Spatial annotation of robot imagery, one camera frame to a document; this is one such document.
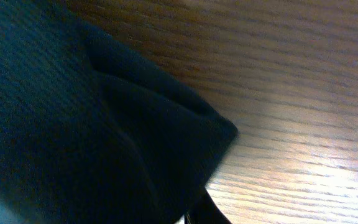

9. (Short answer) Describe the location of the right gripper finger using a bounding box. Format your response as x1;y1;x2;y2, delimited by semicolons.
184;189;231;224

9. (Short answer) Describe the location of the black t-shirt with logo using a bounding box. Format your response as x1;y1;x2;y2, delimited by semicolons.
0;1;238;223

